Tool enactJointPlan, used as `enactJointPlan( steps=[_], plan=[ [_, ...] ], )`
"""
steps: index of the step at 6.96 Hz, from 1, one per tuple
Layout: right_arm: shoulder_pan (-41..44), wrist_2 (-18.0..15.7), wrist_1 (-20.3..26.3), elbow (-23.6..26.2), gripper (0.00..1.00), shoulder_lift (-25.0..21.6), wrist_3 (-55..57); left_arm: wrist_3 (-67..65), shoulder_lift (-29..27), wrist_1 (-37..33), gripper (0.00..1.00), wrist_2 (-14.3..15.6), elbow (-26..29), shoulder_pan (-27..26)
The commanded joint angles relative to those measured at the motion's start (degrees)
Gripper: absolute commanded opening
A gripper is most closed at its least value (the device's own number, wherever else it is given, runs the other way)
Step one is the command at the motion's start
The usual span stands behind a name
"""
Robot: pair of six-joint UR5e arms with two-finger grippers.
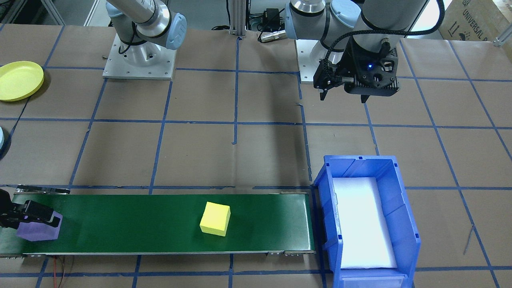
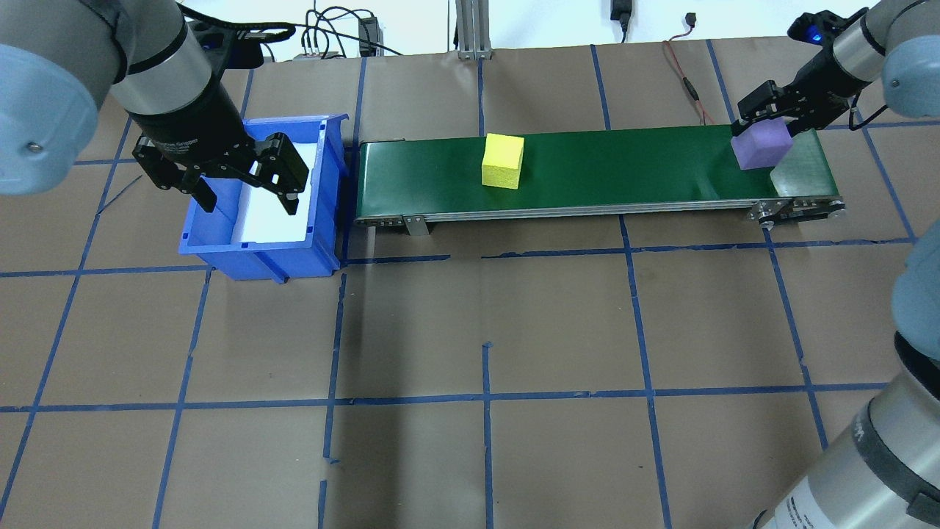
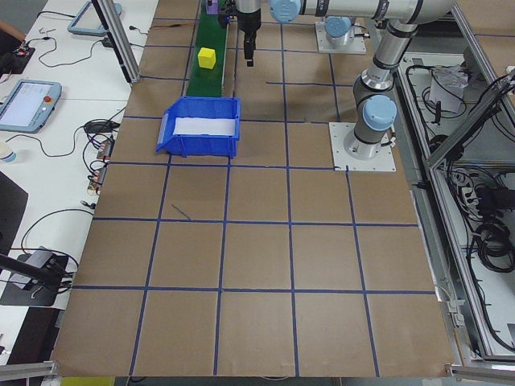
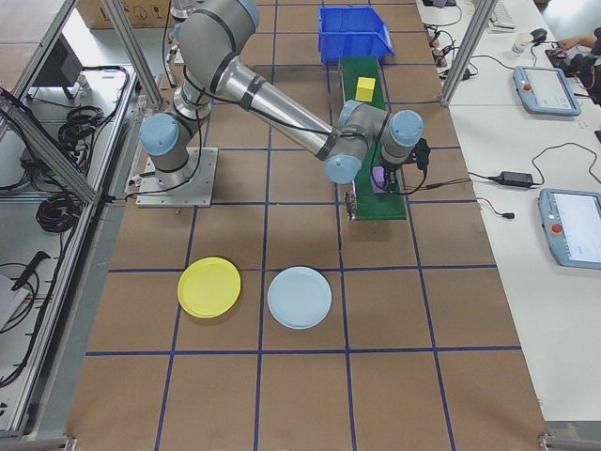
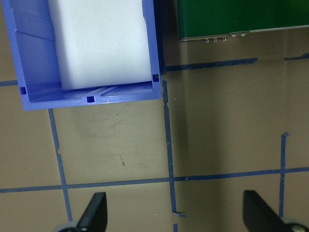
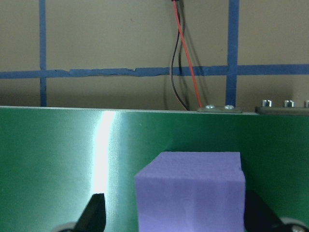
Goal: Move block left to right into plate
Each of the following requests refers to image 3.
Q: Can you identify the white desk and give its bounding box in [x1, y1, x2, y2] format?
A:
[0, 95, 130, 365]
[0, 0, 160, 101]

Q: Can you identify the small brown circuit board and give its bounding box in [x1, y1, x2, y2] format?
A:
[97, 136, 116, 161]
[87, 165, 109, 194]

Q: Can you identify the green conveyor belt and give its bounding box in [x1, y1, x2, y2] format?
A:
[183, 0, 231, 99]

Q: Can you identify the yellow foam block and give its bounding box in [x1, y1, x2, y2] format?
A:
[197, 47, 217, 70]

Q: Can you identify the white power strip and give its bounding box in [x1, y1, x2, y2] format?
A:
[456, 175, 486, 212]

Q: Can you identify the white square base plate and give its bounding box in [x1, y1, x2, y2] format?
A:
[314, 20, 367, 54]
[328, 121, 398, 173]

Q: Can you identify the grey blue teach pendant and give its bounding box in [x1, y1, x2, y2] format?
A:
[0, 78, 63, 134]
[66, 0, 124, 35]

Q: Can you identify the V-shaped metal bar frame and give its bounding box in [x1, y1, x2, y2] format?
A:
[396, 0, 515, 363]

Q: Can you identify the black cable coil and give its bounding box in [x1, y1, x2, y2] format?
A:
[472, 223, 515, 277]

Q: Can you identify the aluminium corner rail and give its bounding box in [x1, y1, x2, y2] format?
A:
[0, 360, 60, 380]
[444, 363, 515, 378]

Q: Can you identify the crumpled white paper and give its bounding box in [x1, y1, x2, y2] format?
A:
[427, 66, 471, 113]

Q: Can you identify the blue plastic storage bin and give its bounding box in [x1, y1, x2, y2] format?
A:
[155, 96, 241, 158]

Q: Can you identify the black flat panel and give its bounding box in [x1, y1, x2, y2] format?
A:
[0, 171, 30, 258]

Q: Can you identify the aluminium profile post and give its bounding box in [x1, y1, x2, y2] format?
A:
[91, 0, 141, 84]

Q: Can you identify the black camera stand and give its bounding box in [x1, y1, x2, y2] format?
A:
[0, 247, 77, 309]

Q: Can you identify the white paper cup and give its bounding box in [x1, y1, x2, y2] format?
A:
[0, 140, 18, 164]

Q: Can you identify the black controller device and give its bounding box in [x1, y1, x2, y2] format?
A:
[0, 39, 36, 77]

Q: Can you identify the person's bare forearm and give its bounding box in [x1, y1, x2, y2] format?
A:
[0, 19, 26, 40]

